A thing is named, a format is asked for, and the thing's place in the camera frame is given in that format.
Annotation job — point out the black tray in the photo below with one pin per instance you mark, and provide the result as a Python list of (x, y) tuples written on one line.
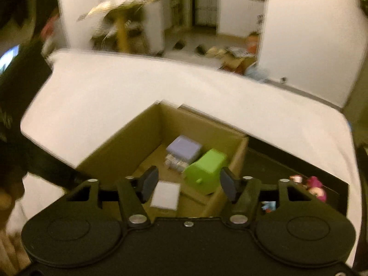
[(273, 166)]

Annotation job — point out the blue plastic bag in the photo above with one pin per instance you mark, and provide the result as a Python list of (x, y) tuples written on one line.
[(257, 73)]

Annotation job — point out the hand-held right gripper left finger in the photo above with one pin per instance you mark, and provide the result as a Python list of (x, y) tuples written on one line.
[(149, 184)]

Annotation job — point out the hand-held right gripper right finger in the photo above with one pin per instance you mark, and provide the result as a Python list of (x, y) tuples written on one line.
[(228, 184)]

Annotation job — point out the white cabinet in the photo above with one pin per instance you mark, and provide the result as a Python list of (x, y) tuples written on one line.
[(238, 17)]

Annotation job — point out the pink figurine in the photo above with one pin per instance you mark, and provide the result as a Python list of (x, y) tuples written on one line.
[(314, 188)]

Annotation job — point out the black slipper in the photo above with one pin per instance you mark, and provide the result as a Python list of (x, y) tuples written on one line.
[(178, 45), (200, 49)]

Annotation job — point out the small blue red figurine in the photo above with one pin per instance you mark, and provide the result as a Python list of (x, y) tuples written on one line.
[(268, 206)]

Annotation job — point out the orange box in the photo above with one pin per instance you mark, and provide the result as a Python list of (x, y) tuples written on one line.
[(253, 43)]

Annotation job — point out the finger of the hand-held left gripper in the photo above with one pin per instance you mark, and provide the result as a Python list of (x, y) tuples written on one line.
[(51, 169)]

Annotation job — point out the yellow slipper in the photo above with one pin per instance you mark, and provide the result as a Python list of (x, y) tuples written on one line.
[(213, 51), (222, 52)]

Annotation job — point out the green cube toy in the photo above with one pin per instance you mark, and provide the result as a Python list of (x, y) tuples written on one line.
[(207, 166)]

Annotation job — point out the white cube toy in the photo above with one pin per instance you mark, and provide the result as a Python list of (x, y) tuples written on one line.
[(165, 195)]

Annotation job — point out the purple cube toy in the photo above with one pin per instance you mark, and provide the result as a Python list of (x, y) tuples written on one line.
[(184, 149)]

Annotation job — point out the round yellow-legged table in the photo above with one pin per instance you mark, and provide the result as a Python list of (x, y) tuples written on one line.
[(122, 31)]

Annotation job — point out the cardboard box with magazine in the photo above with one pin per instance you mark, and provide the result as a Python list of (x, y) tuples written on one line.
[(237, 60)]

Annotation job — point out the grid glass door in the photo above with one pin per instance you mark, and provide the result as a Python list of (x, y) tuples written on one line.
[(205, 3)]

